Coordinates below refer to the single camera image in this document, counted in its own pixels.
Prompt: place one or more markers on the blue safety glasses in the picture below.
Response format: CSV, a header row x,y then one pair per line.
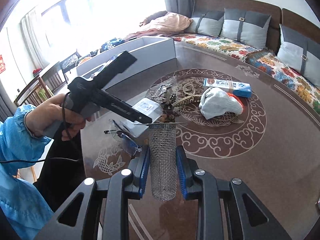
x,y
122,138

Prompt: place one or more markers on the white glove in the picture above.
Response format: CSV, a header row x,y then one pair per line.
x,y
216,102

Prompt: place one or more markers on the metal mesh strainer cup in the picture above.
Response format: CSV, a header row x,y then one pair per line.
x,y
162,144

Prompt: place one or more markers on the gold pearl hair claw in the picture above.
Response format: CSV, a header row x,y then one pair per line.
x,y
190,96

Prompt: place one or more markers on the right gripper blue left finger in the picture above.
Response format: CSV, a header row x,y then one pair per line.
x,y
139,167

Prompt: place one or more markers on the person's left hand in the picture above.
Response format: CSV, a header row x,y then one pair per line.
x,y
50,111

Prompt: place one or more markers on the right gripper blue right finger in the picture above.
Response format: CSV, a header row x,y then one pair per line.
x,y
186,167

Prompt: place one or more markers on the black metal chair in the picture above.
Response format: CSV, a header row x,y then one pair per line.
x,y
69,63

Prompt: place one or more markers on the rhinestone bow hair clip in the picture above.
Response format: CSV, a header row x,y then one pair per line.
x,y
162,93

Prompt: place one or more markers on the pink blanket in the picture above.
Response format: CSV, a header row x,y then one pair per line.
x,y
161,23

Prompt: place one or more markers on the grey cushion far left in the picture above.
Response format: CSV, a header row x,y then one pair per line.
x,y
206,22

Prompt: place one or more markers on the clear plastic case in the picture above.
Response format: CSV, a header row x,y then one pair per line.
x,y
147,107

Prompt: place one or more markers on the grey cushion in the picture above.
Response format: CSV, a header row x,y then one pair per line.
x,y
299,53
206,22
247,27

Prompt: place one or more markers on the blue toothpaste box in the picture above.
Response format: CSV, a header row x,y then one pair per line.
x,y
239,89

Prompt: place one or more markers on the wooden chair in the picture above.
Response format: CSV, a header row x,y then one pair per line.
x,y
42,86

